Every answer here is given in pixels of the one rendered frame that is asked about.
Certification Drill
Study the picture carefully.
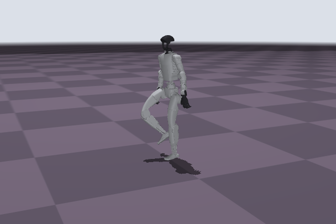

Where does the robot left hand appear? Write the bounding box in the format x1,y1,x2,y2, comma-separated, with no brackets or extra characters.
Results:
181,90,191,109

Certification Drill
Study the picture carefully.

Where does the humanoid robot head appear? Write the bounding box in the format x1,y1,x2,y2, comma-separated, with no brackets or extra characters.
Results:
161,35,174,54

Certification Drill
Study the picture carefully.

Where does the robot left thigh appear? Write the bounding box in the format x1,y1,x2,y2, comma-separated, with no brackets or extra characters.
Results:
167,92,182,130

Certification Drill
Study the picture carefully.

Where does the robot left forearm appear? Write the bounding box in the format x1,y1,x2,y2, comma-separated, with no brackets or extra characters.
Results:
180,71,187,95

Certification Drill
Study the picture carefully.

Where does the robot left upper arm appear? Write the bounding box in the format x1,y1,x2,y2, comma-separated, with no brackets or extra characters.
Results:
172,55,185,79

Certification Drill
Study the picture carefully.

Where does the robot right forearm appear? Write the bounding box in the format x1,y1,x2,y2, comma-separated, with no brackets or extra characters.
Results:
157,76,164,88

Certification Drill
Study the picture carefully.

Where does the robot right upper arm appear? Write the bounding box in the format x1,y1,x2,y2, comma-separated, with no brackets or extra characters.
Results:
158,55,163,77

